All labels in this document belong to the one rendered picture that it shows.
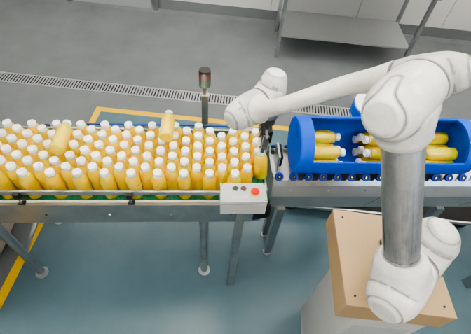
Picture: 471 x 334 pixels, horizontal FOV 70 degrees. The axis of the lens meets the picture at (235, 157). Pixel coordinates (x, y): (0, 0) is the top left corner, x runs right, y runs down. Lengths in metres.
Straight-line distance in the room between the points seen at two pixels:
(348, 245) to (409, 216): 0.48
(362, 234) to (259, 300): 1.15
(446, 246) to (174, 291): 1.71
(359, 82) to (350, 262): 0.67
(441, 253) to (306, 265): 1.46
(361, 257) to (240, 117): 0.70
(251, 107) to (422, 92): 0.55
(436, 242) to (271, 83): 0.74
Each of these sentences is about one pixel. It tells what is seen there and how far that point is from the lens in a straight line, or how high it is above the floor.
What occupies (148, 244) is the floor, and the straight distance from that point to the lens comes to 2.59.
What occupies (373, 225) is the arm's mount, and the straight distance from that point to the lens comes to 1.51.
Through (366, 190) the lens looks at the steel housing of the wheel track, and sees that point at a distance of 1.92.
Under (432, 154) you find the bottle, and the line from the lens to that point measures 1.91.
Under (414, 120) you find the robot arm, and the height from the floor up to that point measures 1.86.
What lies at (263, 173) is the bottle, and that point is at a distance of 1.62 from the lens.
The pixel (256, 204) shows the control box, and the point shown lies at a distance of 1.45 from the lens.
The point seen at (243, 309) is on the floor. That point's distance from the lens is 2.40.
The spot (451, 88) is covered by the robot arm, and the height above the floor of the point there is 1.85.
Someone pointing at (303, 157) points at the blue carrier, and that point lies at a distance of 1.57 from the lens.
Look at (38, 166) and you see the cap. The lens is 1.73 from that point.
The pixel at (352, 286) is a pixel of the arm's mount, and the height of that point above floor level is 1.13.
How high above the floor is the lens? 2.30
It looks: 50 degrees down
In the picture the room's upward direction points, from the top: 6 degrees clockwise
